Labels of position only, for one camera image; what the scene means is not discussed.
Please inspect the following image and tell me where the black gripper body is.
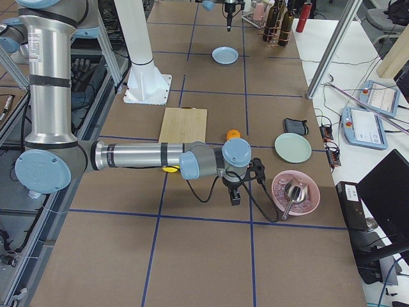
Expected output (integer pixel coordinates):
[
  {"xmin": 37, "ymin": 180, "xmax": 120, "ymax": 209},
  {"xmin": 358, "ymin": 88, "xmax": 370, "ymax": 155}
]
[
  {"xmin": 222, "ymin": 175, "xmax": 244, "ymax": 191},
  {"xmin": 224, "ymin": 10, "xmax": 235, "ymax": 25}
]

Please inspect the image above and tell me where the light blue plate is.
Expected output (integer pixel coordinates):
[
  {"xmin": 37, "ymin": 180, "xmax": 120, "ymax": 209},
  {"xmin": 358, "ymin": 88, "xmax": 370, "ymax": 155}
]
[{"xmin": 212, "ymin": 46, "xmax": 239, "ymax": 65}]

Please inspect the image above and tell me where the orange mandarin fruit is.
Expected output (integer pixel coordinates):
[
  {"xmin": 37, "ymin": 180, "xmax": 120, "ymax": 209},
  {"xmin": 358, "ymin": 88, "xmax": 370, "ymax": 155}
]
[{"xmin": 226, "ymin": 129, "xmax": 241, "ymax": 141}]

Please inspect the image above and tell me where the light green plate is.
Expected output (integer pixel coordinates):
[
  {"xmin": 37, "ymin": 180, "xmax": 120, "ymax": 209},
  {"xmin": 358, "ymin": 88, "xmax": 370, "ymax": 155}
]
[{"xmin": 274, "ymin": 133, "xmax": 312, "ymax": 163}]

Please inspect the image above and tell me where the pink cup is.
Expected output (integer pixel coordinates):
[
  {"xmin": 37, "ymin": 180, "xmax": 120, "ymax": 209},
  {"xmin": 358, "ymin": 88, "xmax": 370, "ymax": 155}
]
[{"xmin": 253, "ymin": 3, "xmax": 265, "ymax": 21}]

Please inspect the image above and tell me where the dark green wine bottle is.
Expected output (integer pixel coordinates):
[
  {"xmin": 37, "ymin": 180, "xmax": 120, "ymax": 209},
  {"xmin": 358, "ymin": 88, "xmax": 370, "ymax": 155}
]
[{"xmin": 278, "ymin": 0, "xmax": 295, "ymax": 47}]

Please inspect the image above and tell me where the metal scoop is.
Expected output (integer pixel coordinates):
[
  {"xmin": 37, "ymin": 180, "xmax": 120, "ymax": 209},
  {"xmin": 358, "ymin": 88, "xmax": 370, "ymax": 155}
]
[{"xmin": 282, "ymin": 178, "xmax": 309, "ymax": 220}]

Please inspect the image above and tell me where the yellow lemon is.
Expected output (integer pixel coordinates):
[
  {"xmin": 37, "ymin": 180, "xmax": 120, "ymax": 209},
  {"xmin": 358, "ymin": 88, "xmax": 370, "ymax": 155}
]
[{"xmin": 162, "ymin": 166, "xmax": 180, "ymax": 173}]

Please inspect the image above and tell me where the bamboo cutting board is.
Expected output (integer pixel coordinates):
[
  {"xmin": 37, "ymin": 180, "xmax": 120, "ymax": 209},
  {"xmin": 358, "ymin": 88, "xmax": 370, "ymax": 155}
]
[{"xmin": 158, "ymin": 107, "xmax": 208, "ymax": 143}]

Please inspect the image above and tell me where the pink bowl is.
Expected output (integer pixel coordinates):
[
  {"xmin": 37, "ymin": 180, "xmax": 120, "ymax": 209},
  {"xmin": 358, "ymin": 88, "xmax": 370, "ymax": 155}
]
[{"xmin": 272, "ymin": 170, "xmax": 320, "ymax": 219}]

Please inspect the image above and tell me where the red thermos bottle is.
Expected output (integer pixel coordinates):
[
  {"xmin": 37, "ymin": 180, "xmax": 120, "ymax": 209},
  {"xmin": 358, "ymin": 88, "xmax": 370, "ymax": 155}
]
[{"xmin": 296, "ymin": 2, "xmax": 313, "ymax": 33}]

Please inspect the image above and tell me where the folded dark grey cloth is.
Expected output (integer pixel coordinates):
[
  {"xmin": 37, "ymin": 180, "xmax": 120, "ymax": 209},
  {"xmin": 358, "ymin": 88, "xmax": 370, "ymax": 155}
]
[{"xmin": 282, "ymin": 118, "xmax": 309, "ymax": 136}]

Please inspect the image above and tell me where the black desktop box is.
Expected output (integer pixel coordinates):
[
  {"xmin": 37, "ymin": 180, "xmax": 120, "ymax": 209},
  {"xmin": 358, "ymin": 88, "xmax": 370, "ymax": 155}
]
[{"xmin": 336, "ymin": 181, "xmax": 371, "ymax": 233}]

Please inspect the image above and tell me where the blue teach pendant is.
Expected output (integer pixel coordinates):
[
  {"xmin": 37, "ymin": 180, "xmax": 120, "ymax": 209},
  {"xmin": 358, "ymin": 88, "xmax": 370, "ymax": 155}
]
[
  {"xmin": 359, "ymin": 80, "xmax": 401, "ymax": 118},
  {"xmin": 341, "ymin": 107, "xmax": 388, "ymax": 150}
]

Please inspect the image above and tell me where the black computer monitor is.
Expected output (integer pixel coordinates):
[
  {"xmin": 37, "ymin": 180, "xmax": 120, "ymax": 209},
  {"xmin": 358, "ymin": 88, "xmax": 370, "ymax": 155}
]
[{"xmin": 357, "ymin": 149, "xmax": 408, "ymax": 242}]

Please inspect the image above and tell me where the metal reacher stick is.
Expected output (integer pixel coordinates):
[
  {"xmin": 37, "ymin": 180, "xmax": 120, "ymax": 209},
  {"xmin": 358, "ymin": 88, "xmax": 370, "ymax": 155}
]
[{"xmin": 324, "ymin": 83, "xmax": 408, "ymax": 135}]

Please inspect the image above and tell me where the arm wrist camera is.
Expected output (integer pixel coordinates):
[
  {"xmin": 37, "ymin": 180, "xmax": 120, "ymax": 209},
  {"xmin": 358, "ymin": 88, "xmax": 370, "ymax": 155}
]
[{"xmin": 245, "ymin": 157, "xmax": 266, "ymax": 185}]

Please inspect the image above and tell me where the copper wire bottle rack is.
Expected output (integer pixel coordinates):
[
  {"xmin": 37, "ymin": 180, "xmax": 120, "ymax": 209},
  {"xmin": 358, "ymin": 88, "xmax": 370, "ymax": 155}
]
[{"xmin": 267, "ymin": 1, "xmax": 288, "ymax": 46}]

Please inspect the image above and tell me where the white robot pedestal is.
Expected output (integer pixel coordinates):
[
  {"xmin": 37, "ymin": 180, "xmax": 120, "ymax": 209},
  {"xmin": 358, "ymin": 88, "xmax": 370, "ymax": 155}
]
[{"xmin": 116, "ymin": 1, "xmax": 172, "ymax": 105}]

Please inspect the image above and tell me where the aluminium frame post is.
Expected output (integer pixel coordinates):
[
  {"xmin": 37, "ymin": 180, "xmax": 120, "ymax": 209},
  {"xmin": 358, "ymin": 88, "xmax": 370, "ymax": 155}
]
[{"xmin": 306, "ymin": 0, "xmax": 362, "ymax": 100}]

